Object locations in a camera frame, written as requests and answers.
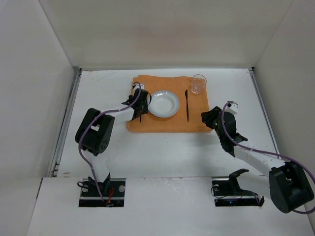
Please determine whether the clear plastic cup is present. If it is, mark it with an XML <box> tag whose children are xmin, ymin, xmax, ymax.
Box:
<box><xmin>190</xmin><ymin>74</ymin><xmax>207</xmax><ymax>94</ymax></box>

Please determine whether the orange cloth napkin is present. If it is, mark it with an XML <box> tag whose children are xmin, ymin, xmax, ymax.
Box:
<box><xmin>126</xmin><ymin>75</ymin><xmax>212</xmax><ymax>133</ymax></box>

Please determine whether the purple cable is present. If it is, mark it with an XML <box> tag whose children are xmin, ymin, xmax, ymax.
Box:
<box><xmin>221</xmin><ymin>100</ymin><xmax>315</xmax><ymax>214</ymax></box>
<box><xmin>78</xmin><ymin>82</ymin><xmax>142</xmax><ymax>201</ymax></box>

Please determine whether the aluminium table rail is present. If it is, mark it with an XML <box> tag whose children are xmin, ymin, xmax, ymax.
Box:
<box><xmin>47</xmin><ymin>66</ymin><xmax>82</xmax><ymax>177</ymax></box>
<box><xmin>248</xmin><ymin>66</ymin><xmax>281</xmax><ymax>158</ymax></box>

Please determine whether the left aluminium table rail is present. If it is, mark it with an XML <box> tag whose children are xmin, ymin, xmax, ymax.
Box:
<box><xmin>47</xmin><ymin>66</ymin><xmax>82</xmax><ymax>177</ymax></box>

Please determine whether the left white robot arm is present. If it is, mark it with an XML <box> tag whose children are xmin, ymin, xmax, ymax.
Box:
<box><xmin>75</xmin><ymin>84</ymin><xmax>152</xmax><ymax>197</ymax></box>

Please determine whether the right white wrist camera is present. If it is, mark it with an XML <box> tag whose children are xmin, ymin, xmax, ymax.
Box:
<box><xmin>225</xmin><ymin>101</ymin><xmax>239</xmax><ymax>115</ymax></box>

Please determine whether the clear plastic plate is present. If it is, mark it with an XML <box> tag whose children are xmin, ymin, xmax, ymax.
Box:
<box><xmin>148</xmin><ymin>90</ymin><xmax>180</xmax><ymax>118</ymax></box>

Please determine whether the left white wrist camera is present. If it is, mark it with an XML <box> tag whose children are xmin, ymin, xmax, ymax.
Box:
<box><xmin>132</xmin><ymin>82</ymin><xmax>145</xmax><ymax>91</ymax></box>

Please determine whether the right aluminium table rail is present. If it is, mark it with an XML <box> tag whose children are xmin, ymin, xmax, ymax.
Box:
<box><xmin>248</xmin><ymin>66</ymin><xmax>281</xmax><ymax>158</ymax></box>

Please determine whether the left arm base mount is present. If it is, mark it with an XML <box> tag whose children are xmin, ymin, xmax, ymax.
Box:
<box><xmin>77</xmin><ymin>178</ymin><xmax>126</xmax><ymax>207</ymax></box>

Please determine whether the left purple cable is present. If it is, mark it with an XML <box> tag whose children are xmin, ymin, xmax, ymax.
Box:
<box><xmin>78</xmin><ymin>82</ymin><xmax>142</xmax><ymax>201</ymax></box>

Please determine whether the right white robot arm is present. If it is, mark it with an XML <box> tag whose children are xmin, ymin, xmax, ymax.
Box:
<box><xmin>201</xmin><ymin>101</ymin><xmax>315</xmax><ymax>213</ymax></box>

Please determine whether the black plastic knife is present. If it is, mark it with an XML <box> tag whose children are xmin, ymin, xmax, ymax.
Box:
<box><xmin>185</xmin><ymin>90</ymin><xmax>189</xmax><ymax>122</ymax></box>

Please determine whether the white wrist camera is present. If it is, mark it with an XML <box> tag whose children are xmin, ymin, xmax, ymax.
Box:
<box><xmin>132</xmin><ymin>82</ymin><xmax>145</xmax><ymax>91</ymax></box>
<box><xmin>225</xmin><ymin>101</ymin><xmax>239</xmax><ymax>115</ymax></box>

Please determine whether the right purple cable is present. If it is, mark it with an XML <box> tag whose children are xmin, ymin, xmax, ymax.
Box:
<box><xmin>221</xmin><ymin>100</ymin><xmax>315</xmax><ymax>214</ymax></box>

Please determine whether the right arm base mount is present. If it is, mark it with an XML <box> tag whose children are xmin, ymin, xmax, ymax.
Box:
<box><xmin>211</xmin><ymin>178</ymin><xmax>265</xmax><ymax>207</ymax></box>

